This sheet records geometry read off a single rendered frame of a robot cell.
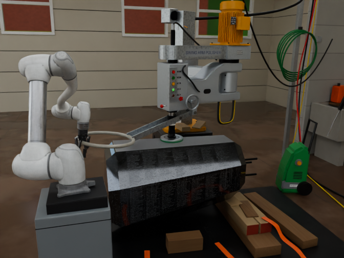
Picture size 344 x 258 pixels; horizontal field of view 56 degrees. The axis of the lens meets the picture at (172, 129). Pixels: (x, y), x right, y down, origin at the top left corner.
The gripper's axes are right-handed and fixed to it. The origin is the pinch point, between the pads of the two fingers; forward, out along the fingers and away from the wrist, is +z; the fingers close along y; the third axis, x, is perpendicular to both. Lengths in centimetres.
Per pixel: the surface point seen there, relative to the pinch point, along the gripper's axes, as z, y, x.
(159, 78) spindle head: -62, 73, -7
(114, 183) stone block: 21.5, 18.3, -20.8
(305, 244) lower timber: 63, 135, -139
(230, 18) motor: -123, 130, -35
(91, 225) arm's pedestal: 15, -40, -75
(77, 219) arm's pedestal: 11, -46, -71
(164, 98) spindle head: -46, 72, -16
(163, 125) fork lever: -22, 71, -18
